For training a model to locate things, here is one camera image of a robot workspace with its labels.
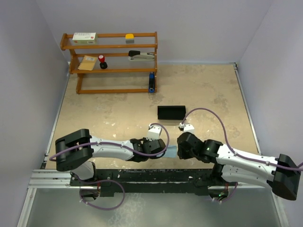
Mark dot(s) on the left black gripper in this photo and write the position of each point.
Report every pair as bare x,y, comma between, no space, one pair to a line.
145,140

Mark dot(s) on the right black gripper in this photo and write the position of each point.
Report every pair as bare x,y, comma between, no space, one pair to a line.
181,153

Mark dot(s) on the blue cleaning cloth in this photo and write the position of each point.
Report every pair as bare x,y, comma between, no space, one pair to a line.
171,152

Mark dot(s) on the black glasses case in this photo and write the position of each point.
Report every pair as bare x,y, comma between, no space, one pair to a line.
171,112

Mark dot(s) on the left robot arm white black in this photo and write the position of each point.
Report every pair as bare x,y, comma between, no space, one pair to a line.
73,151

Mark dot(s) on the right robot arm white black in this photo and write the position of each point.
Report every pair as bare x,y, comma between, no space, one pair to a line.
280,174

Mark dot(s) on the blue black stapler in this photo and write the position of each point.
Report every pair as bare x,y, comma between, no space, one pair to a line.
151,82

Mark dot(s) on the wooden three-tier shelf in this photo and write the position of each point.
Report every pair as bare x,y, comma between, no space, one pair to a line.
115,50

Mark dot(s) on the red black stamp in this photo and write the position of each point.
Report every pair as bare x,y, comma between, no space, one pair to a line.
103,64

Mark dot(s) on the black white stapler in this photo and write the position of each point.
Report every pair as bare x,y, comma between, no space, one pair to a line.
140,56

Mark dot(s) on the brown spiral notebook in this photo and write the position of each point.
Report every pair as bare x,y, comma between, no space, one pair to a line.
87,63

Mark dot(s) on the yellow grey eraser block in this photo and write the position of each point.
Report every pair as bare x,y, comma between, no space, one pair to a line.
129,38

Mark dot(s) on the white green box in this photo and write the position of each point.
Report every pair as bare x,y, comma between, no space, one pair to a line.
84,38

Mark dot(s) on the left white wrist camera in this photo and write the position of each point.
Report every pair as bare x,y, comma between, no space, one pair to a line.
154,132

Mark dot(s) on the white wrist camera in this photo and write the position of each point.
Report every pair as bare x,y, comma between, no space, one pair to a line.
186,127
154,132

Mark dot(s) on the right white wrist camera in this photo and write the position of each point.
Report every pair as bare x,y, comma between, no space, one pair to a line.
186,127

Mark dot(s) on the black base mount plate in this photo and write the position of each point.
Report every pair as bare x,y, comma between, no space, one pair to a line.
111,181

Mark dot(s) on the aluminium frame rail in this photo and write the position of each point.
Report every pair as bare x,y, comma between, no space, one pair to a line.
111,116

